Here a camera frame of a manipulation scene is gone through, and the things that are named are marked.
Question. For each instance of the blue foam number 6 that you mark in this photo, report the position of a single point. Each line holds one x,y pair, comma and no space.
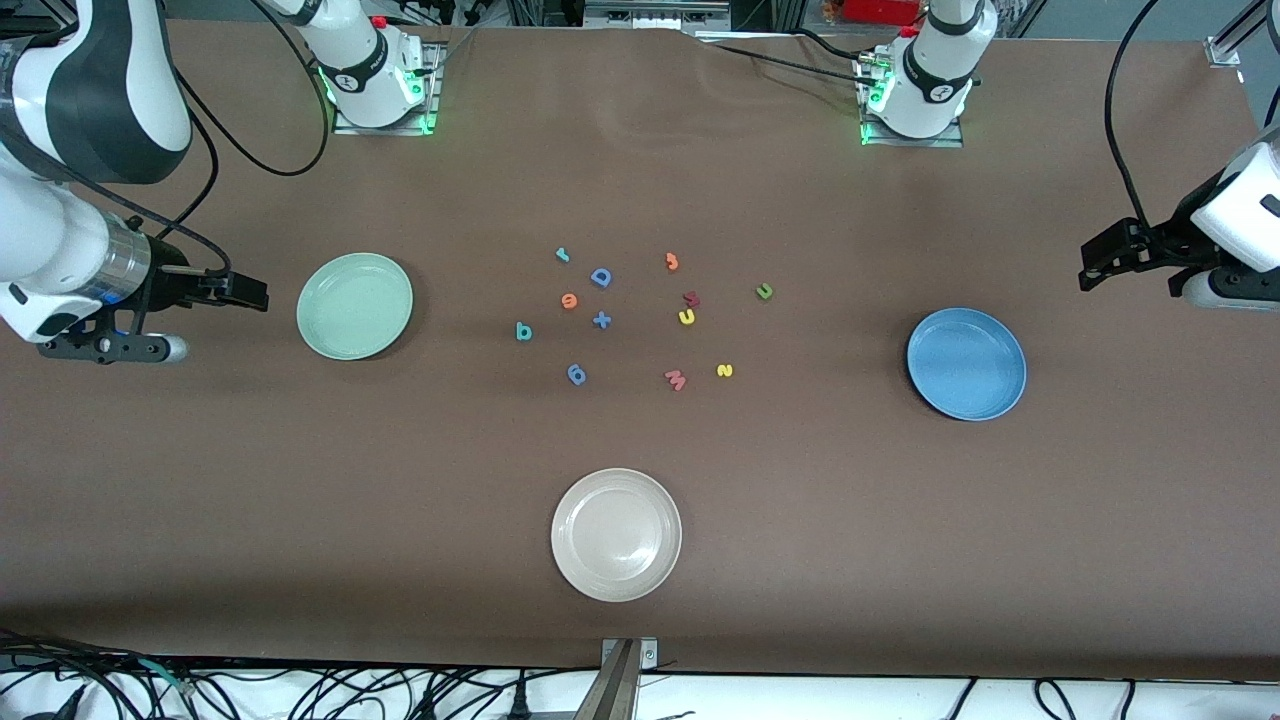
577,380

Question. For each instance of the pale green round plate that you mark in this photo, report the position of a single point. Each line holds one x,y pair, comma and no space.
355,306

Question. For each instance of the pink foam letter M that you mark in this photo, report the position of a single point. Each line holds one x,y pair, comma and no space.
676,379

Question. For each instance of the grey metal device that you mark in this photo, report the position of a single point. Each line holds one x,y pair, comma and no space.
655,12

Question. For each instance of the blue round plate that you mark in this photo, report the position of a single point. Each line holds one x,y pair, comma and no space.
966,364

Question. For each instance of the blue foam letter D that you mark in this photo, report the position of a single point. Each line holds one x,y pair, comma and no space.
595,281

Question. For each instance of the brown table cover sheet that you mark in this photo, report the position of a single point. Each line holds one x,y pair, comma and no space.
300,500

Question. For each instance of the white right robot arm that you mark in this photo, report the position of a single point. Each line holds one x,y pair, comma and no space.
100,90

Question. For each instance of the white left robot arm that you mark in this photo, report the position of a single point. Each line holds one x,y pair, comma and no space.
930,80

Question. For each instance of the red box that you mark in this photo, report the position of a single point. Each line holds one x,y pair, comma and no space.
880,10

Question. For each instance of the cream white round plate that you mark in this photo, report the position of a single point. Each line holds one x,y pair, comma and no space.
616,535

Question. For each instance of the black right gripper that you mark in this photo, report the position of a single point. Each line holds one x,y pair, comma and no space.
170,284

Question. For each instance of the grey metal beam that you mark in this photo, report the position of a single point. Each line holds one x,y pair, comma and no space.
612,690

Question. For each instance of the aluminium frame profile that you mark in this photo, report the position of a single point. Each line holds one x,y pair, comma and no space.
1230,45

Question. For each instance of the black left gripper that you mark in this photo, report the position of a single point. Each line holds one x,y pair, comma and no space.
1168,243

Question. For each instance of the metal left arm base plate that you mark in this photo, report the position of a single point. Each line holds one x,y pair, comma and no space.
910,142

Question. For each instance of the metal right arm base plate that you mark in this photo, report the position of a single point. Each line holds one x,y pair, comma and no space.
385,128

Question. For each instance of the small metal bracket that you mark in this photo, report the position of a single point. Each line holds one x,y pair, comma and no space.
648,652

